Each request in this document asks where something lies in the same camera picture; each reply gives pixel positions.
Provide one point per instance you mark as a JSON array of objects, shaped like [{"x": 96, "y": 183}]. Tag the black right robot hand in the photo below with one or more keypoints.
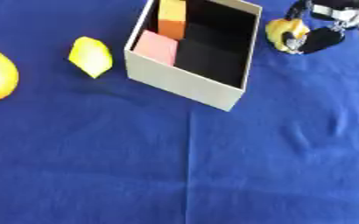
[{"x": 321, "y": 38}]

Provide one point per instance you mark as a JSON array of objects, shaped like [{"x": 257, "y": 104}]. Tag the yellow toy fruit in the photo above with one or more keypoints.
[{"x": 279, "y": 30}]

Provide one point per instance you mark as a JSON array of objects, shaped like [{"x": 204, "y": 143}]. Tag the tan cardboard box black inside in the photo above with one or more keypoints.
[{"x": 182, "y": 80}]

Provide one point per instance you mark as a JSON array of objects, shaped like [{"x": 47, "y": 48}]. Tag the orange rectangular block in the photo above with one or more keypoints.
[{"x": 172, "y": 20}]

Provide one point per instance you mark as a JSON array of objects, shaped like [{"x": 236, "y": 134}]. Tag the pink cube block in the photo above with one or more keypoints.
[{"x": 157, "y": 47}]

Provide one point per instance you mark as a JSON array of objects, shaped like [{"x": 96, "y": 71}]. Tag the yellow faceted block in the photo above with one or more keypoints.
[{"x": 91, "y": 56}]

